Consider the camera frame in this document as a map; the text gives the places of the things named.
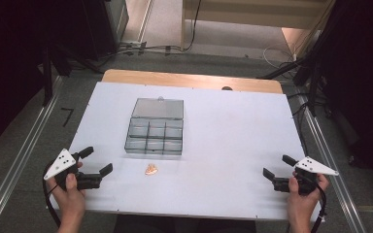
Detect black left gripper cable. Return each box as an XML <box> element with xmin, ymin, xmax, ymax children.
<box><xmin>41</xmin><ymin>160</ymin><xmax>62</xmax><ymax>228</ymax></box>

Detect black metal stand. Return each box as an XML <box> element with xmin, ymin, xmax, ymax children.
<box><xmin>257</xmin><ymin>48</ymin><xmax>324</xmax><ymax>117</ymax></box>

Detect beige wooden shelf unit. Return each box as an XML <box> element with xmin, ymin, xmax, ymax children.
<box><xmin>180</xmin><ymin>0</ymin><xmax>336</xmax><ymax>52</ymax></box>

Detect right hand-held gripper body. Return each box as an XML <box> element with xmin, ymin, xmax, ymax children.
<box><xmin>272</xmin><ymin>156</ymin><xmax>340</xmax><ymax>196</ymax></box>

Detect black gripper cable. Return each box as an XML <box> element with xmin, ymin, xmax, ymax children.
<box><xmin>310</xmin><ymin>182</ymin><xmax>328</xmax><ymax>233</ymax></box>
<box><xmin>41</xmin><ymin>160</ymin><xmax>62</xmax><ymax>228</ymax></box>

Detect dark cabinet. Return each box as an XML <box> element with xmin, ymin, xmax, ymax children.
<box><xmin>77</xmin><ymin>0</ymin><xmax>130</xmax><ymax>62</ymax></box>

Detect black stand leg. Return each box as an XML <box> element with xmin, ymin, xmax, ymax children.
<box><xmin>41</xmin><ymin>47</ymin><xmax>54</xmax><ymax>107</ymax></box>

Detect wooden table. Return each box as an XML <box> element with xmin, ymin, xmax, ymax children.
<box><xmin>101</xmin><ymin>68</ymin><xmax>285</xmax><ymax>95</ymax></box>

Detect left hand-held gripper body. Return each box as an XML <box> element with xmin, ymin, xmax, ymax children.
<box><xmin>43</xmin><ymin>148</ymin><xmax>103</xmax><ymax>192</ymax></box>

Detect person's left hand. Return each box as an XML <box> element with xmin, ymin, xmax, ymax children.
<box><xmin>46</xmin><ymin>160</ymin><xmax>87</xmax><ymax>216</ymax></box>

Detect clear plastic compartment box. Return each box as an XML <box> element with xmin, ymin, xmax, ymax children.
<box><xmin>123</xmin><ymin>97</ymin><xmax>186</xmax><ymax>156</ymax></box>

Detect person's lap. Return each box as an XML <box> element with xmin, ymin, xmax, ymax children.
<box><xmin>114</xmin><ymin>214</ymin><xmax>257</xmax><ymax>233</ymax></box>

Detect aluminium floor rail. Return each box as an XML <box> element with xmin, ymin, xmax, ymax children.
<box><xmin>0</xmin><ymin>76</ymin><xmax>64</xmax><ymax>233</ymax></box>
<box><xmin>295</xmin><ymin>93</ymin><xmax>368</xmax><ymax>233</ymax></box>

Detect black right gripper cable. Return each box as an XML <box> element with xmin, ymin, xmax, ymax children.
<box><xmin>310</xmin><ymin>182</ymin><xmax>328</xmax><ymax>233</ymax></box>

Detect white cable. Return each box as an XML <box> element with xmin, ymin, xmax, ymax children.
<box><xmin>262</xmin><ymin>45</ymin><xmax>298</xmax><ymax>71</ymax></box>

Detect black floor cables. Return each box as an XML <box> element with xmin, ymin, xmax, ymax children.
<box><xmin>91</xmin><ymin>0</ymin><xmax>203</xmax><ymax>66</ymax></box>

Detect small orange item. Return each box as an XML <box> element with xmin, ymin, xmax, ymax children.
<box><xmin>144</xmin><ymin>163</ymin><xmax>160</xmax><ymax>177</ymax></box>

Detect black curtain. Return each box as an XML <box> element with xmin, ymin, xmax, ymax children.
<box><xmin>317</xmin><ymin>0</ymin><xmax>373</xmax><ymax>187</ymax></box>
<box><xmin>0</xmin><ymin>0</ymin><xmax>88</xmax><ymax>154</ymax></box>

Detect person's right hand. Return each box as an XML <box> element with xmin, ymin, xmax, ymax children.
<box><xmin>286</xmin><ymin>171</ymin><xmax>330</xmax><ymax>213</ymax></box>

